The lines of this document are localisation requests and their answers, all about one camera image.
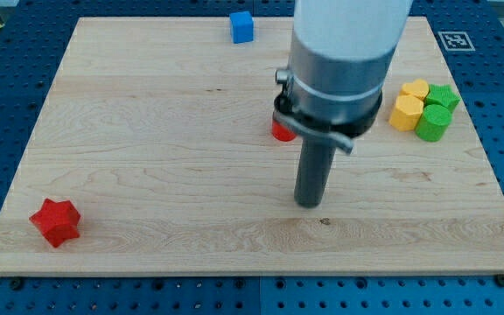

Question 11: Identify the red star block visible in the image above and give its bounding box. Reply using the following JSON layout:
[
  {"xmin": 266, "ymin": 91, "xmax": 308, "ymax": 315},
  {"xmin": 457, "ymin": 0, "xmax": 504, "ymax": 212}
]
[{"xmin": 29, "ymin": 199, "xmax": 81, "ymax": 248}]

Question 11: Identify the yellow heart block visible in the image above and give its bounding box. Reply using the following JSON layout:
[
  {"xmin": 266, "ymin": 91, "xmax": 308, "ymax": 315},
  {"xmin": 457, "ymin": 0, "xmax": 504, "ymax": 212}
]
[{"xmin": 400, "ymin": 79, "xmax": 430, "ymax": 101}]

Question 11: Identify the yellow hexagon block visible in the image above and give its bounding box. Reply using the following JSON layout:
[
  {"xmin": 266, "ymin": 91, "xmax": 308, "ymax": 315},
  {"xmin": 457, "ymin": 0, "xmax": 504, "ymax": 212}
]
[{"xmin": 388, "ymin": 95, "xmax": 424, "ymax": 131}]

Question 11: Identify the green cylinder block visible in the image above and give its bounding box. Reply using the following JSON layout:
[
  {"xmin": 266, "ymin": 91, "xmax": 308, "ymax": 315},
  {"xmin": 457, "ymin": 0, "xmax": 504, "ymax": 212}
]
[{"xmin": 415, "ymin": 104, "xmax": 452, "ymax": 142}]

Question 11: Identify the green star block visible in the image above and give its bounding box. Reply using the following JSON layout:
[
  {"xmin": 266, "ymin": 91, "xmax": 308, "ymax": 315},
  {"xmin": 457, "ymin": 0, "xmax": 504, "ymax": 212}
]
[{"xmin": 424, "ymin": 84, "xmax": 461, "ymax": 114}]

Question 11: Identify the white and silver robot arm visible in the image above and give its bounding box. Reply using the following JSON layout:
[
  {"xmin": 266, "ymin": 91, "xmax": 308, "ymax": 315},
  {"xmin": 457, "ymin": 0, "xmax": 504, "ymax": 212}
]
[{"xmin": 274, "ymin": 0, "xmax": 412, "ymax": 153}]

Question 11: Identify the red cylinder block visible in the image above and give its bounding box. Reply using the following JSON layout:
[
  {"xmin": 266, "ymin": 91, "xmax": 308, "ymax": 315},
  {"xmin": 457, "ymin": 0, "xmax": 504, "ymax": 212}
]
[{"xmin": 271, "ymin": 113, "xmax": 297, "ymax": 142}]

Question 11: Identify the white fiducial marker tag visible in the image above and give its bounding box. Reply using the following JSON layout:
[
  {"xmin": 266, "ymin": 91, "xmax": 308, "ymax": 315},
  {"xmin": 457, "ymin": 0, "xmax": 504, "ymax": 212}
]
[{"xmin": 438, "ymin": 31, "xmax": 475, "ymax": 52}]

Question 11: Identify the blue cube block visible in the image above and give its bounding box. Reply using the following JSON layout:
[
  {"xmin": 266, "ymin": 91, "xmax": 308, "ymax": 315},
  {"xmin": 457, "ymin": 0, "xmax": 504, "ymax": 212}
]
[{"xmin": 229, "ymin": 10, "xmax": 254, "ymax": 44}]

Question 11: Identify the light wooden board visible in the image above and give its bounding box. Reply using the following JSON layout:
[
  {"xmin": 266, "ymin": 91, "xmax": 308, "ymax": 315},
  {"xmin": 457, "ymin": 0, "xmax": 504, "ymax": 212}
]
[{"xmin": 0, "ymin": 17, "xmax": 504, "ymax": 277}]

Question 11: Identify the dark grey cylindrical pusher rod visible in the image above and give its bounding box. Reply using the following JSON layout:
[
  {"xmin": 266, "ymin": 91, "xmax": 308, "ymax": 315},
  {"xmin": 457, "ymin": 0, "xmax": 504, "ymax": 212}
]
[{"xmin": 294, "ymin": 138, "xmax": 335, "ymax": 208}]

